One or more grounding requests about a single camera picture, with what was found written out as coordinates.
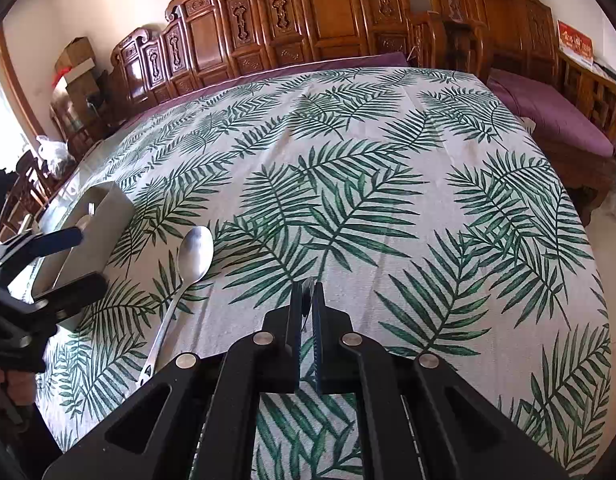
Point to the large cardboard box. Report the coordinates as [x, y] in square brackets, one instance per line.
[85, 87]

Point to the white plastic bag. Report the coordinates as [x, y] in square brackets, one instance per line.
[52, 152]

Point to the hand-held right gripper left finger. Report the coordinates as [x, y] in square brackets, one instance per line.
[305, 305]

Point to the metal spoon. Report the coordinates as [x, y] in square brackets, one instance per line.
[195, 255]

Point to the red box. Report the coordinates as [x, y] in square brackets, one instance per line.
[575, 40]

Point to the dark wooden chair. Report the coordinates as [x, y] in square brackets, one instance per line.
[22, 195]

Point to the short purple seat cushion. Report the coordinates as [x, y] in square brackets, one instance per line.
[553, 110]

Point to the leaf print tablecloth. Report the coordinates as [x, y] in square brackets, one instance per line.
[338, 185]

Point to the small cardboard box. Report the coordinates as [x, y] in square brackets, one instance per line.
[75, 55]

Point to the glass cabinet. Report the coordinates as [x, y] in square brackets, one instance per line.
[77, 125]

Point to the grey utensil tray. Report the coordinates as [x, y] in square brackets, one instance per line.
[105, 225]

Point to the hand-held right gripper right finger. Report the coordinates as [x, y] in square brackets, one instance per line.
[320, 320]

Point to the long carved wooden sofa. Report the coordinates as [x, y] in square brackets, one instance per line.
[288, 20]

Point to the short carved wooden sofa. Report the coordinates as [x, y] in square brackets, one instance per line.
[513, 20]

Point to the person's left hand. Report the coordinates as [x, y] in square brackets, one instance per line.
[17, 387]

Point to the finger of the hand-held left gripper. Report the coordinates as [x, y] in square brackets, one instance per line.
[60, 241]
[77, 290]

